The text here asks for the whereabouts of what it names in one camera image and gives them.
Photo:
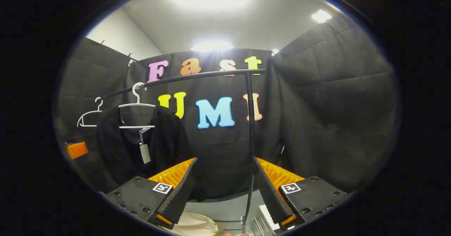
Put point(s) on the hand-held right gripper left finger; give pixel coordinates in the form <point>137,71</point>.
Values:
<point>181,193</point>

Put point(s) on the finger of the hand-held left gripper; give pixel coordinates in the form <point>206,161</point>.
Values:
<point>77,150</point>

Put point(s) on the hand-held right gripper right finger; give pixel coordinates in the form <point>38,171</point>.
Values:
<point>269,193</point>

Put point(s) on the white laundry hamper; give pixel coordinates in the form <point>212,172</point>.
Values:
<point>197,225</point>

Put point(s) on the black knit garment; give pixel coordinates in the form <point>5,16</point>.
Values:
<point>165,141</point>

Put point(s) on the white plastic hanger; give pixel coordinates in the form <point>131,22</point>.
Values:
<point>88,125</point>
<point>135,127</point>

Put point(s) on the black metal clothes rack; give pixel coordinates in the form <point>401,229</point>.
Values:
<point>251,123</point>

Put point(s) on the white ribbed storage box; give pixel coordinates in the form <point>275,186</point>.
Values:
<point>262,222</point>

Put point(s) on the black backdrop cloth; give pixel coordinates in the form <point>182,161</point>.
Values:
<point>317,105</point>

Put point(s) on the small ceiling light panel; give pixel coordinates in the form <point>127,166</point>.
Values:
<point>321,16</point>
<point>275,51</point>

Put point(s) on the long ceiling light strip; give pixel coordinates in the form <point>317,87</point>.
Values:
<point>211,47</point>

